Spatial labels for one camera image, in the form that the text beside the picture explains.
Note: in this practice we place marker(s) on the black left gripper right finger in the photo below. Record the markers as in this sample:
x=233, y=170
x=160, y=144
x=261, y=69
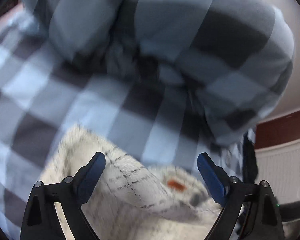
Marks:
x=263, y=220

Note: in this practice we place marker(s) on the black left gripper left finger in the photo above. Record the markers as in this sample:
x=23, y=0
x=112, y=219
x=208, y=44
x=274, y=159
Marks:
x=40, y=220

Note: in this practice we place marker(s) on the cream fuzzy checked garment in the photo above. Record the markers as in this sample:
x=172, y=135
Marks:
x=131, y=201

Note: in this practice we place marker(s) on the dark red wooden headboard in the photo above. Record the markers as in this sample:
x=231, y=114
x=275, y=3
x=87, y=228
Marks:
x=278, y=131

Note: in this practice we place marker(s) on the blue grey checkered bedsheet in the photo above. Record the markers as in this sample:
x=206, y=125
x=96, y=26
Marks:
x=41, y=98

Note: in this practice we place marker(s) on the blue grey checkered pillow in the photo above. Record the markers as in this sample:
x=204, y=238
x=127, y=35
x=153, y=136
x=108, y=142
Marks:
x=235, y=57

